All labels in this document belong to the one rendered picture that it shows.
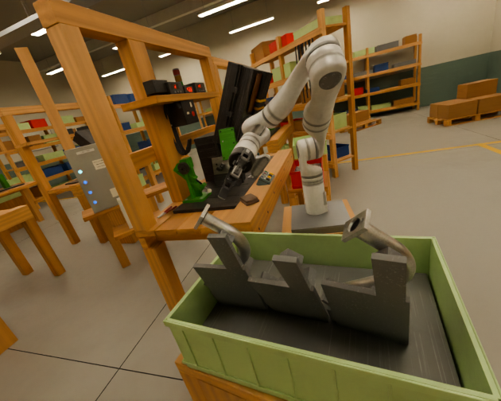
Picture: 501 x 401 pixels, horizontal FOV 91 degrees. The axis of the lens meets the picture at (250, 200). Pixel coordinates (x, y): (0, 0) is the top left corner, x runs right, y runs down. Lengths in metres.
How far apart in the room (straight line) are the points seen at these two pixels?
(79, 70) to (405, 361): 1.48
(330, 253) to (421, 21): 10.33
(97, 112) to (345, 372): 1.30
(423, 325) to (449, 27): 10.66
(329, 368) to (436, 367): 0.23
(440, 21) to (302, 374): 10.86
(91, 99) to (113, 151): 0.24
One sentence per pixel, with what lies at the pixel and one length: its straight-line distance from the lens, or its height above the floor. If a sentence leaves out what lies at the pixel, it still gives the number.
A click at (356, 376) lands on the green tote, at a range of 0.54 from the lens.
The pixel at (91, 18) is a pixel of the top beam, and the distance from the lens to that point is 1.57.
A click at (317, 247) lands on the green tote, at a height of 0.91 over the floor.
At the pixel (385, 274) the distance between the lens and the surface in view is 0.45.
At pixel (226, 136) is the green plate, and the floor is 1.22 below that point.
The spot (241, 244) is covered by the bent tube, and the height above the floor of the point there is 1.10.
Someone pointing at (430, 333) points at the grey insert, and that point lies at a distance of 0.73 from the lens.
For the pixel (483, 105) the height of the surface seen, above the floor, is 0.30.
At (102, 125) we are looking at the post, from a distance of 1.37.
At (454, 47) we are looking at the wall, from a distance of 11.14.
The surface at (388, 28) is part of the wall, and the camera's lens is 10.70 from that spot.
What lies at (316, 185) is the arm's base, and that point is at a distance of 1.07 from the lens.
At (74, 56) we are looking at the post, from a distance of 1.41.
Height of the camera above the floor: 1.39
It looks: 21 degrees down
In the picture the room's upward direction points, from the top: 13 degrees counter-clockwise
